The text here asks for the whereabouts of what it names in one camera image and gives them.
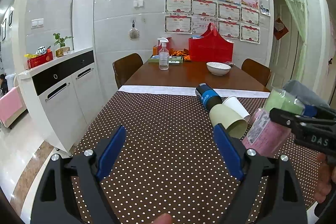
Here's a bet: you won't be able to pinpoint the red gift bag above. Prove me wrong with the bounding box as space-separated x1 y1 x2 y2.
188 23 234 63

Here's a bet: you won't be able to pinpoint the right hand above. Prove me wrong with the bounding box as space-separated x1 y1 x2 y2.
314 153 335 203

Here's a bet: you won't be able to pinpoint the left hand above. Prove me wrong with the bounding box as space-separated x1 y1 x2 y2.
150 213 173 224

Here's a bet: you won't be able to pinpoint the white door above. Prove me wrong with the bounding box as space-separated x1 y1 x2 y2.
267 0 301 90

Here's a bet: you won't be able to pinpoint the right brown chair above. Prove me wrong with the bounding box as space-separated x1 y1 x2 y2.
241 59 271 86

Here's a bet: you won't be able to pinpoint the seated person in background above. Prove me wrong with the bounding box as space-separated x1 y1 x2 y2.
0 74 9 96

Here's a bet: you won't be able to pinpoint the brown polka dot tablecloth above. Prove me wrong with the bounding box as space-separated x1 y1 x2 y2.
71 84 321 224

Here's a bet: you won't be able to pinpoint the small potted plant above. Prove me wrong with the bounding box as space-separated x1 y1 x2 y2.
53 33 73 57

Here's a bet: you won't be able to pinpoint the light green paper cup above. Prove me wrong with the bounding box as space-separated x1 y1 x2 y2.
209 104 248 139

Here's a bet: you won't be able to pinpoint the wall light switch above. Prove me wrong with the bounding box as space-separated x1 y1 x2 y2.
31 18 44 29

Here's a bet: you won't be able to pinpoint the pink sofa cover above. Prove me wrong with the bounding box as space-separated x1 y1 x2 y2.
0 86 23 123

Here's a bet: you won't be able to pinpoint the red box on cabinet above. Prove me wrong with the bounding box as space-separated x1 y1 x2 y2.
25 46 53 69

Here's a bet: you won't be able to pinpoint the hanging wall brush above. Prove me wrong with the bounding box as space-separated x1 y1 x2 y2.
129 20 139 40

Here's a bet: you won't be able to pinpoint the white black sideboard cabinet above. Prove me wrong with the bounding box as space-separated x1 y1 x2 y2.
18 48 104 152

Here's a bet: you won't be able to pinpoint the clear spray bottle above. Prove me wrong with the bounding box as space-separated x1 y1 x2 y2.
158 40 169 71

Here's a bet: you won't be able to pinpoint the brown chair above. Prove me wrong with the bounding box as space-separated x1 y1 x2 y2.
241 59 271 86
112 53 143 88

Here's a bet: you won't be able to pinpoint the black blue can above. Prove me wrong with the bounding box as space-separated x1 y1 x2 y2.
195 83 223 111

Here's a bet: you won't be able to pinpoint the left brown chair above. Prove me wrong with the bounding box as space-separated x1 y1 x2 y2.
112 53 143 88

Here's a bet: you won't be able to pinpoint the pink green clear plastic cup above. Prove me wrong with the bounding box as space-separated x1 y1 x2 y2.
242 88 305 157

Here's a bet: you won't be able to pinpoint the orange snack packets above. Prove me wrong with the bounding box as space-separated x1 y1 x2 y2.
169 49 191 61

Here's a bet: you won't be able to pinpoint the green tray box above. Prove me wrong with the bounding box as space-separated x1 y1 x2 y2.
148 55 183 64

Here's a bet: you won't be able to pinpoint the white paper cup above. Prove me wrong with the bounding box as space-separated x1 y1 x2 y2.
222 96 251 122

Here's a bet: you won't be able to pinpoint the white ceramic bowl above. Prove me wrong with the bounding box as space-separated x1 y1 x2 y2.
206 62 231 76

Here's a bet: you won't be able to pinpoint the green door curtain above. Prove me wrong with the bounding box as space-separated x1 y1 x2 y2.
285 0 308 81

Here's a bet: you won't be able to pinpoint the small red box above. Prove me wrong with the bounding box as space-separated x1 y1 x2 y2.
158 37 171 51

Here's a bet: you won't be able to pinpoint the red diamond door decoration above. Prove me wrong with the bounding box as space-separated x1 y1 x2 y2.
273 18 289 40

